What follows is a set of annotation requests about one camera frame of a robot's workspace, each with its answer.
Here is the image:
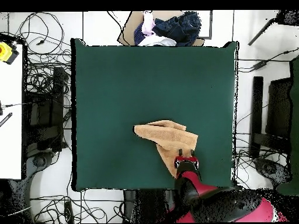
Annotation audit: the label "tan terry towel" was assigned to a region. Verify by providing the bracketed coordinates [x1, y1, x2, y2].
[133, 120, 199, 179]

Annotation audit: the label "black round base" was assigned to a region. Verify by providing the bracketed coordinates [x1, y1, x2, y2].
[253, 157, 293, 187]
[31, 153, 48, 169]

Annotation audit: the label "dark green table cloth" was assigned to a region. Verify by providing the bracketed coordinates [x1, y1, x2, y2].
[70, 38, 239, 192]

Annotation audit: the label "green fabric sheet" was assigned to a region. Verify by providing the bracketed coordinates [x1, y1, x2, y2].
[276, 54, 299, 197]

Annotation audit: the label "white garment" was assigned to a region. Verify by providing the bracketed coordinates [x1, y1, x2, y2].
[137, 34, 178, 47]

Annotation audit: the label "dark blue jeans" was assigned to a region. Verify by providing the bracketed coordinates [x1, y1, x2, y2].
[152, 10, 202, 47]

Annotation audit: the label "blue dotted garment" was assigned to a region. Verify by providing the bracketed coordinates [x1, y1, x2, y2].
[134, 22, 147, 46]

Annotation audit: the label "black power strip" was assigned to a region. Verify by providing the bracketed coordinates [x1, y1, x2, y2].
[63, 200, 75, 224]

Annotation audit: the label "pink garment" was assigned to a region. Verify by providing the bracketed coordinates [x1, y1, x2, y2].
[141, 11, 157, 37]

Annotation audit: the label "brown cardboard box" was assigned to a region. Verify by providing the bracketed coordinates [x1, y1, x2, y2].
[117, 10, 206, 47]

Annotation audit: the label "black tripod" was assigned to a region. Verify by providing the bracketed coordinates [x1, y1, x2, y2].
[247, 9, 299, 46]

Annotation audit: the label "white desk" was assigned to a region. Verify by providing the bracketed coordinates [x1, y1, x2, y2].
[0, 44, 23, 180]

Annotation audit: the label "yellow emergency stop box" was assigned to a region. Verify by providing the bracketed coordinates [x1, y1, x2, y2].
[0, 41, 20, 65]

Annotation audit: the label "black cable tangle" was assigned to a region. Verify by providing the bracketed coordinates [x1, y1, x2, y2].
[233, 149, 281, 190]
[30, 188, 124, 223]

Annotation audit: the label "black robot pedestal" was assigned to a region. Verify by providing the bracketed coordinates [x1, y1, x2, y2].
[123, 189, 178, 223]

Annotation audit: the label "black stand frame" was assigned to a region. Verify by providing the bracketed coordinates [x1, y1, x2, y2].
[22, 66, 72, 159]
[248, 75, 293, 159]

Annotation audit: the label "black power adapter cable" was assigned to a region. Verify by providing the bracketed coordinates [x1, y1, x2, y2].
[238, 47, 299, 73]

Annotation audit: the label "grey metal frame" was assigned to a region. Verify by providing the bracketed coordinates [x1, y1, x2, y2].
[197, 10, 213, 40]

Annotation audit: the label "black ridged strap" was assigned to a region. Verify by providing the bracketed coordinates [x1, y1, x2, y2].
[0, 112, 13, 128]

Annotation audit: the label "black looped cable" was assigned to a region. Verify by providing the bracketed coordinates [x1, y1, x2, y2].
[13, 11, 65, 57]

